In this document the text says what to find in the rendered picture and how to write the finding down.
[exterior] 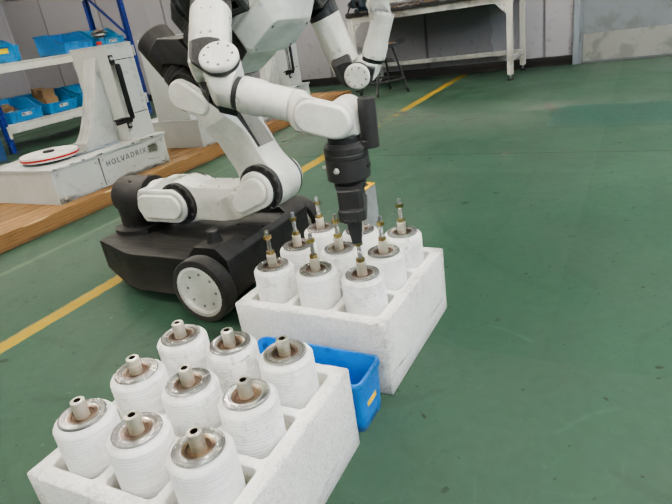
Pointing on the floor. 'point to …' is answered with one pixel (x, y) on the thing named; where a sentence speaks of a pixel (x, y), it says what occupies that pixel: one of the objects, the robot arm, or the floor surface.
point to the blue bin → (364, 398)
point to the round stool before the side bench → (388, 72)
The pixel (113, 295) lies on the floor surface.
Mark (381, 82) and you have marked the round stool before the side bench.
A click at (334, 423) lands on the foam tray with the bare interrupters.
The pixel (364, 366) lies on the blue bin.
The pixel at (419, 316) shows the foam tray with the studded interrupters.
